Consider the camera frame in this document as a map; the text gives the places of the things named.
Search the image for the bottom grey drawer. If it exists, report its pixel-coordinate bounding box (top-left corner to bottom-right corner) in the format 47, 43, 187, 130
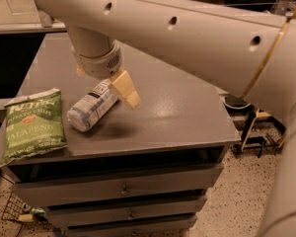
66, 214, 196, 237

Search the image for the green jalapeno chip bag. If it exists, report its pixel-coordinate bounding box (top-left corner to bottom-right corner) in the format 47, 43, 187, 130
0, 88, 67, 166

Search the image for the black wire basket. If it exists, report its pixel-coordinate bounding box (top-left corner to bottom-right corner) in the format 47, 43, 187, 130
2, 193, 31, 221

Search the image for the top grey drawer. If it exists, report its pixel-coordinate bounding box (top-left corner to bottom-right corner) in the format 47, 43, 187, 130
13, 164, 223, 207

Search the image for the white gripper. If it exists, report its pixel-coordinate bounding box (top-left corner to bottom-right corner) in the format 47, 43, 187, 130
72, 41, 140, 110

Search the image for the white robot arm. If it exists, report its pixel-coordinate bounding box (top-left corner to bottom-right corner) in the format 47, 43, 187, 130
35, 0, 296, 237

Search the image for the grey metal railing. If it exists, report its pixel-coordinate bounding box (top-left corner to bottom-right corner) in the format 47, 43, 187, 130
0, 10, 66, 35

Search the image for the white cable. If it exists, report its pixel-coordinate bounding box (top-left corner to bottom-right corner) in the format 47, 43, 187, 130
220, 92, 251, 111

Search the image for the middle grey drawer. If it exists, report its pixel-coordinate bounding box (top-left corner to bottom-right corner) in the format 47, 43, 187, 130
46, 195, 207, 227

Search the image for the grey drawer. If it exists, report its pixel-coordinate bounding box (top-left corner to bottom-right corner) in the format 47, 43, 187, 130
13, 164, 223, 207
46, 195, 207, 227
66, 214, 196, 237

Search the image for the blue plastic water bottle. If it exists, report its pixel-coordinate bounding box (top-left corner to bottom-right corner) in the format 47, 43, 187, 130
67, 79, 117, 132

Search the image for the grey drawer cabinet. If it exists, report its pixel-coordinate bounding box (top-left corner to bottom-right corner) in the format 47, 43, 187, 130
0, 32, 242, 237

